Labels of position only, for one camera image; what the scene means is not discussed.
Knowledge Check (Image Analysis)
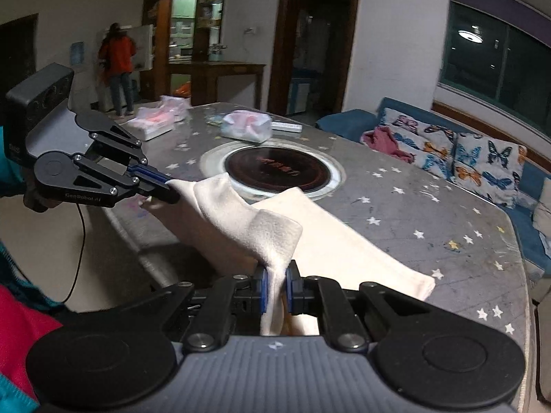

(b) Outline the white tissue pack centre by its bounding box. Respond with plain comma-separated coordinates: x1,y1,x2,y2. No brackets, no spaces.
220,109,273,144

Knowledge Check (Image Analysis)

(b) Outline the dark glass window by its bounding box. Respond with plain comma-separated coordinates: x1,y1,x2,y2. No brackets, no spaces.
438,0,551,118

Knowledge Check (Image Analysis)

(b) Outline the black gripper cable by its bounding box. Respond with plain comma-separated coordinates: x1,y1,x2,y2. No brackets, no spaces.
64,202,85,304

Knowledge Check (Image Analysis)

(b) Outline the white blue chest freezer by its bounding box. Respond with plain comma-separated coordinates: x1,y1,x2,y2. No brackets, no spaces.
289,75,312,115

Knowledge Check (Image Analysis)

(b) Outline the white tissue pack left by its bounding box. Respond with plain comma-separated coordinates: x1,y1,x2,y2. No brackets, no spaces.
118,95,191,141

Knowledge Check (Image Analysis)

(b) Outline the grey star-print table cover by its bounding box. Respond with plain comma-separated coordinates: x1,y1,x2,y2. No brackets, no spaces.
71,102,539,413

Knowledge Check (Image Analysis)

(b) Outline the round induction cooktop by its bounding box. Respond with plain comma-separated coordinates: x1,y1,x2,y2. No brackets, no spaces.
200,139,347,204

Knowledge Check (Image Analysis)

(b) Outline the person's left forearm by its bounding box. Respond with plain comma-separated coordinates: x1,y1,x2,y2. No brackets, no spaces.
0,124,27,201

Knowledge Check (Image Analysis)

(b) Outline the brown wooden door frame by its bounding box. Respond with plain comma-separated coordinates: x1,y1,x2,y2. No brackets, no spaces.
266,0,363,116

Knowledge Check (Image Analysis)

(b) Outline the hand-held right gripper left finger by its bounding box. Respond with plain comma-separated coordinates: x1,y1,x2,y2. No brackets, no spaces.
113,264,270,352

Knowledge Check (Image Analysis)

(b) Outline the butterfly print cushion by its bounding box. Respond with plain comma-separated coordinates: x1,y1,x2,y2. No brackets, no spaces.
378,107,458,181
449,133,528,210

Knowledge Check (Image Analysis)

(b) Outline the wooden side table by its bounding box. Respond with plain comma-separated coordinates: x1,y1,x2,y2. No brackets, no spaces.
167,61,267,107

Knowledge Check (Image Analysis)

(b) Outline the wooden shelf cabinet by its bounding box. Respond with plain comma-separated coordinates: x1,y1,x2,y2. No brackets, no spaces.
142,0,230,63

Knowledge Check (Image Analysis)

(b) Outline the pink garment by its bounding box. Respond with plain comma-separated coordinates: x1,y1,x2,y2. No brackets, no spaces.
360,125,413,164

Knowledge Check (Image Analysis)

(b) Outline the blue sofa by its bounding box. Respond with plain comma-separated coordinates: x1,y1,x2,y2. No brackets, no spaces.
315,96,551,277

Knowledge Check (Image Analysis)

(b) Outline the white tissue pack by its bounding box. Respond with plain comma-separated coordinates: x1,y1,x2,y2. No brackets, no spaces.
118,95,191,141
220,109,273,144

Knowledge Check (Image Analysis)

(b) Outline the cream fleece cloth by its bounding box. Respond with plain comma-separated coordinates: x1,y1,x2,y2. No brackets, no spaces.
166,173,436,337

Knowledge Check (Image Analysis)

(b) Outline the person's red teal jacket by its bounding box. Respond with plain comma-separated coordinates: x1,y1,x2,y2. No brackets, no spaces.
0,241,67,413

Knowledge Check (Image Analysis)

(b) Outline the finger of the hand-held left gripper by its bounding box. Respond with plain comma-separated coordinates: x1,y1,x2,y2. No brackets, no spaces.
64,154,181,208
75,110,150,169

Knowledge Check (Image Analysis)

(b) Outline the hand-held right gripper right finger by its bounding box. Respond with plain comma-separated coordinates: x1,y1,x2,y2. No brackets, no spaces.
285,260,436,351

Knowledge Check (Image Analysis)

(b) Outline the dark wooden door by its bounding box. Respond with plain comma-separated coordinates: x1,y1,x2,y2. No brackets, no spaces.
0,13,39,95

